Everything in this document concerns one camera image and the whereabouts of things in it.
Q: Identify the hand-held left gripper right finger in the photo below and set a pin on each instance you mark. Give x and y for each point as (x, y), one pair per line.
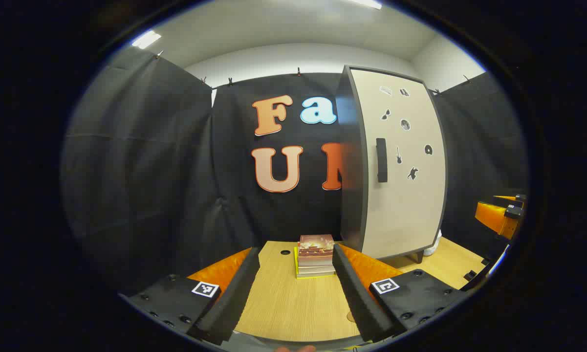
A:
(361, 303)

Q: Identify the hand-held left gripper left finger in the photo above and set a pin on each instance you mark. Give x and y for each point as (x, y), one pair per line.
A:
(225, 303)

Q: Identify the beige cabinet door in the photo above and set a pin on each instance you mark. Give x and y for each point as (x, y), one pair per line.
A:
(410, 210)

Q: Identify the yellow book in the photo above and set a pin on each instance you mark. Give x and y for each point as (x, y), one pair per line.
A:
(296, 264)

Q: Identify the white plastic object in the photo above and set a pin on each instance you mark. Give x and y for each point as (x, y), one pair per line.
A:
(434, 244)

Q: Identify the round wooden coaster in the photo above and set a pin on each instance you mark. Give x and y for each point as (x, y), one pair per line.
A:
(350, 317)

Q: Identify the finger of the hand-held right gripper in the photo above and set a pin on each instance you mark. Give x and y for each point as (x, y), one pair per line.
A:
(491, 217)
(510, 197)

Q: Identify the thin grey book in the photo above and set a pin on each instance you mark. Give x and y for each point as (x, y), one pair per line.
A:
(315, 271)

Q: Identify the black table clamp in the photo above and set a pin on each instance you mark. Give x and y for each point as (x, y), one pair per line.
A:
(470, 275)

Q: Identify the grey cabinet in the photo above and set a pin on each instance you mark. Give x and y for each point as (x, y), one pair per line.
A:
(352, 195)

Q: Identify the black backdrop cloth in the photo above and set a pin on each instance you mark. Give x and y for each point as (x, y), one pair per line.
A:
(151, 171)

